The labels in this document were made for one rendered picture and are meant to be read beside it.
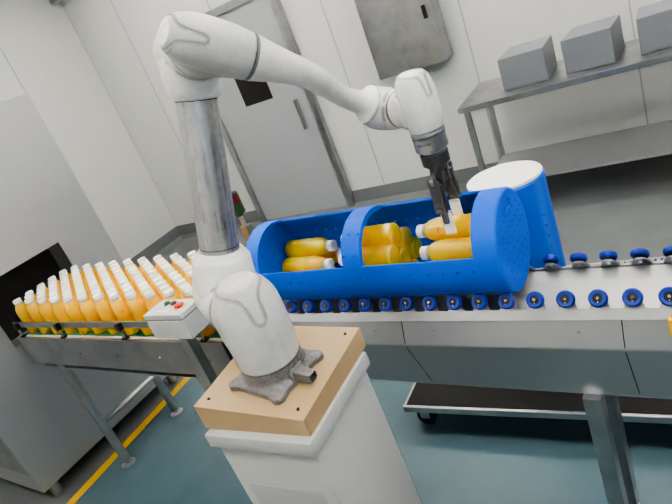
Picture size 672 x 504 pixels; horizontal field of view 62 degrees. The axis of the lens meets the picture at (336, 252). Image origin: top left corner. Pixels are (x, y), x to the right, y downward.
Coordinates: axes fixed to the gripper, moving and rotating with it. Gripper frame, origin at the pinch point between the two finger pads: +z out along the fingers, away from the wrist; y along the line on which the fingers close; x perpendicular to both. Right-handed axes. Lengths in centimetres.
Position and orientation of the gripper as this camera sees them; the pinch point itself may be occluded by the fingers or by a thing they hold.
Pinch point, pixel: (453, 218)
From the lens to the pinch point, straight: 158.7
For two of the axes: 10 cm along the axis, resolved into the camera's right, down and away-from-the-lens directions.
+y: -4.8, 5.0, -7.2
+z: 3.4, 8.6, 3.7
